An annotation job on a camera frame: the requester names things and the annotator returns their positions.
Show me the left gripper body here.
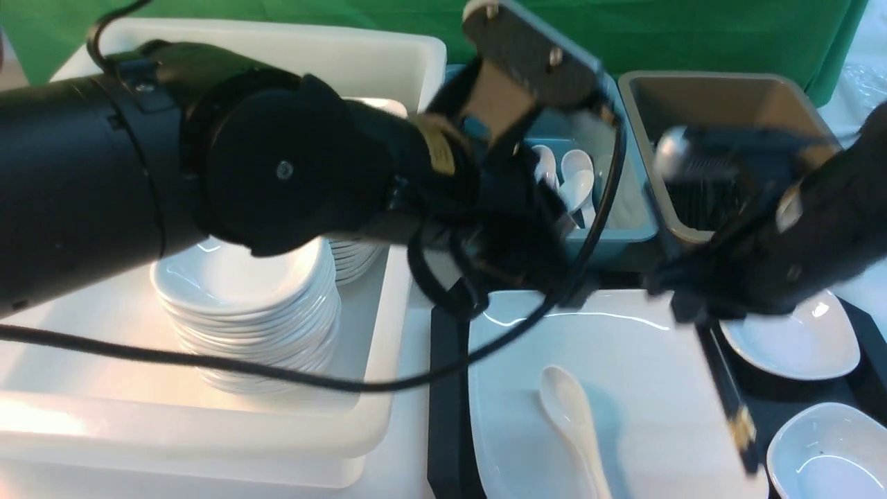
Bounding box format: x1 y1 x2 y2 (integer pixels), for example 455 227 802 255
360 114 579 316

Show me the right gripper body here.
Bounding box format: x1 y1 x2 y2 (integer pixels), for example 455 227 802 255
645 126 832 323

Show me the white small dish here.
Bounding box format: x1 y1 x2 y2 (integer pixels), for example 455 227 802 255
766 403 886 498
721 290 861 381

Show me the white ceramic soup spoon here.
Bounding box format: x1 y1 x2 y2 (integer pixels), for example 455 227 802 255
538 365 613 498

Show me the large white rice plate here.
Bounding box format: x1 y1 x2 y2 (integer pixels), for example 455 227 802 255
468 290 769 498

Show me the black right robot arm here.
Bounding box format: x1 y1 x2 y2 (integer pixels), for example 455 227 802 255
642 104 886 324

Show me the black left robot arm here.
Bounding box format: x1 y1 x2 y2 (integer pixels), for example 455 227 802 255
1 40 572 317

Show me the pile of black chopsticks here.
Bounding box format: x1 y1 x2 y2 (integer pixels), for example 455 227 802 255
665 156 748 231

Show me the brown plastic bin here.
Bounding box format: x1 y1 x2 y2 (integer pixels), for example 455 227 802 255
617 71 833 245

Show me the white spoon in bin right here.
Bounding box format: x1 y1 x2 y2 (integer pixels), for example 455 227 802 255
532 144 596 229

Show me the teal plastic bin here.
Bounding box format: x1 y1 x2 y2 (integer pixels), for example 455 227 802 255
526 111 657 268

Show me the stack of white square plates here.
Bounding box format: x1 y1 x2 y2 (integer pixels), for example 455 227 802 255
328 97 407 287

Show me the stack of white small bowls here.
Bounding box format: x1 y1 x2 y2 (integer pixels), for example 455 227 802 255
150 238 342 374

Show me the black serving tray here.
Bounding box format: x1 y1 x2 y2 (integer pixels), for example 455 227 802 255
427 272 886 498

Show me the large white plastic tub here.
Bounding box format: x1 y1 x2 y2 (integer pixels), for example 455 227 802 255
2 18 447 489

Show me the green cloth backdrop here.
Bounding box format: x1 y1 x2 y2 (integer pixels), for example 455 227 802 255
2 1 868 105

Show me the wrist camera mount plate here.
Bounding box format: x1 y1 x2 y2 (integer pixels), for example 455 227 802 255
457 1 615 146

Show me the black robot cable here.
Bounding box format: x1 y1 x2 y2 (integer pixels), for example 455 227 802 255
0 0 628 394

